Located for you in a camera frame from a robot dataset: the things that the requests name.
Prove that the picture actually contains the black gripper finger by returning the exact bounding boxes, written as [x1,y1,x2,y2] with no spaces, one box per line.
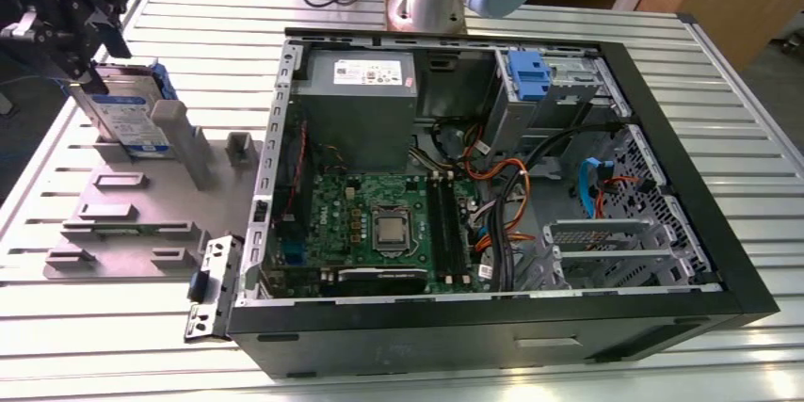
[53,49,112,95]
[85,9,134,60]

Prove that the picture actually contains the hard disk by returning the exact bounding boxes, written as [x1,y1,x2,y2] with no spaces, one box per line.
[61,60,181,162]

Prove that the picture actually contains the grey parts rack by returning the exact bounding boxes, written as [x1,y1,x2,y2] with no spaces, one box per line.
[40,100,265,281]

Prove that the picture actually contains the grey power supply unit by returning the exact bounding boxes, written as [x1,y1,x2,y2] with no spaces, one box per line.
[293,49,421,175]

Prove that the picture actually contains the green motherboard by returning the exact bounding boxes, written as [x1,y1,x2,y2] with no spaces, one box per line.
[262,171,497,297]

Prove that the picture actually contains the CPU socket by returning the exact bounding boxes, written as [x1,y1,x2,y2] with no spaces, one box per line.
[366,205,418,258]

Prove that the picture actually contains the silver CPU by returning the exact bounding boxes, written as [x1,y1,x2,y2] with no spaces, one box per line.
[374,218,409,244]

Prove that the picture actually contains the black graphics card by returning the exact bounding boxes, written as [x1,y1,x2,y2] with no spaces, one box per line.
[318,265,432,297]

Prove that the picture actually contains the black RAM slot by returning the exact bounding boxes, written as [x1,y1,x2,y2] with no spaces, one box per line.
[425,170,457,288]
[441,170,472,286]

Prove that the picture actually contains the silver optical drive bay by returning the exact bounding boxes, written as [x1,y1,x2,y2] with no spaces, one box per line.
[486,46,633,153]

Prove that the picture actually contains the black open PC case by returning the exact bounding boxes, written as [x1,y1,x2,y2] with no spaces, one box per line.
[225,27,784,379]

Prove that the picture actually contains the thin red wire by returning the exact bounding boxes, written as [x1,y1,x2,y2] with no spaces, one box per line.
[281,119,310,223]

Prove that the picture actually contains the silver card retention bracket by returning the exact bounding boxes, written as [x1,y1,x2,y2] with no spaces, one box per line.
[182,232,248,345]

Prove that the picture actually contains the yellow black wire bundle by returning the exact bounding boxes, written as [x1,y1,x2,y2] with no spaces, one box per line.
[405,145,454,172]

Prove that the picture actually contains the orange wire bundle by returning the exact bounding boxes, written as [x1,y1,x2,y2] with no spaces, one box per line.
[464,123,534,252]

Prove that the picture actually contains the thick black cable bundle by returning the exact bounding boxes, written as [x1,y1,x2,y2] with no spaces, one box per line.
[486,122,629,291]

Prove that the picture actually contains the blue data wire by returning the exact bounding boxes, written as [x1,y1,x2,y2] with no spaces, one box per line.
[568,155,620,220]

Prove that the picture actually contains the orange wire with black plug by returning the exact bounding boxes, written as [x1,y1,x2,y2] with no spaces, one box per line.
[594,175,652,219]

